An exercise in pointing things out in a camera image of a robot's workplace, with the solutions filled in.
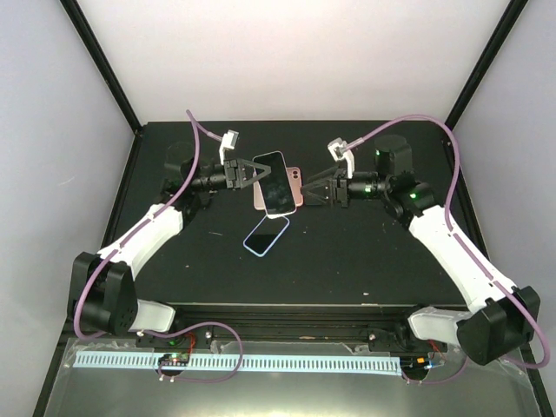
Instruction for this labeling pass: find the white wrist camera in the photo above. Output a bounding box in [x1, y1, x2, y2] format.
[327, 138, 355, 179]
[219, 129, 239, 164]

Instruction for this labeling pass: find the phone in blue case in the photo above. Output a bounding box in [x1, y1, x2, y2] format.
[242, 215, 290, 258]

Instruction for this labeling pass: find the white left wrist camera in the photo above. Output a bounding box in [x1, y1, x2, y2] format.
[219, 129, 239, 164]

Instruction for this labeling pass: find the black smartphone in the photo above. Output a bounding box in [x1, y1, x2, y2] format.
[301, 171, 328, 206]

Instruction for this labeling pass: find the right black frame post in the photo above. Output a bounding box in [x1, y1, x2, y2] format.
[446, 0, 529, 129]

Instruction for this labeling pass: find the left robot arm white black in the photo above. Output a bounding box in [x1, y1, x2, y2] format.
[68, 156, 271, 347]

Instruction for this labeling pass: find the left black frame post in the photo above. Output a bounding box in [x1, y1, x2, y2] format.
[60, 0, 142, 135]

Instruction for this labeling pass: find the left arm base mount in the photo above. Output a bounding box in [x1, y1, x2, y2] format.
[136, 322, 215, 350]

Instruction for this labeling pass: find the black frame post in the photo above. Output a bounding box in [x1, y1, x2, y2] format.
[60, 0, 142, 135]
[446, 0, 529, 129]

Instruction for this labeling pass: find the white slotted cable duct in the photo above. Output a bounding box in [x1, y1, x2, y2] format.
[73, 351, 402, 376]

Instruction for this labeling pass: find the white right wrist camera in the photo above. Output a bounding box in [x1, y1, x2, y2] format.
[327, 138, 355, 179]

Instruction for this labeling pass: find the phone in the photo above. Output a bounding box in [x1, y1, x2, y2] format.
[242, 215, 290, 258]
[253, 151, 296, 218]
[253, 182, 266, 211]
[287, 167, 304, 208]

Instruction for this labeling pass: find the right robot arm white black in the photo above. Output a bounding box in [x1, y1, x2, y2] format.
[301, 135, 540, 366]

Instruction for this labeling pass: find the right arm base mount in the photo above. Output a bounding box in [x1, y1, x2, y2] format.
[367, 323, 447, 354]

